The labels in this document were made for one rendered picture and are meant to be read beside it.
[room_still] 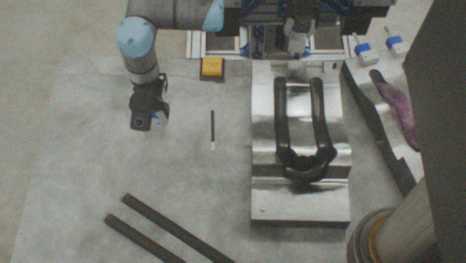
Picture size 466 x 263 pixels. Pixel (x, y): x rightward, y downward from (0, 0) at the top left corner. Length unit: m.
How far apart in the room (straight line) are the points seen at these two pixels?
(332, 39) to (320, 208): 1.32
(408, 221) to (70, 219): 1.09
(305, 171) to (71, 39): 1.83
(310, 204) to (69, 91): 0.83
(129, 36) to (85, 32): 1.82
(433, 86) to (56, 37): 2.67
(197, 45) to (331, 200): 1.30
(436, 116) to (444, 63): 0.03
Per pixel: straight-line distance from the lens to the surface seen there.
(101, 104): 1.59
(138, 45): 1.06
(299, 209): 1.33
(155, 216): 1.33
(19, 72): 2.82
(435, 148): 0.32
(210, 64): 1.58
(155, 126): 1.33
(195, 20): 1.12
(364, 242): 0.60
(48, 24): 2.98
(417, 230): 0.49
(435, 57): 0.32
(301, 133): 1.37
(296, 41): 1.50
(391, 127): 1.47
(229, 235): 1.36
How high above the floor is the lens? 2.09
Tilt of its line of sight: 61 degrees down
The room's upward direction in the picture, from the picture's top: straight up
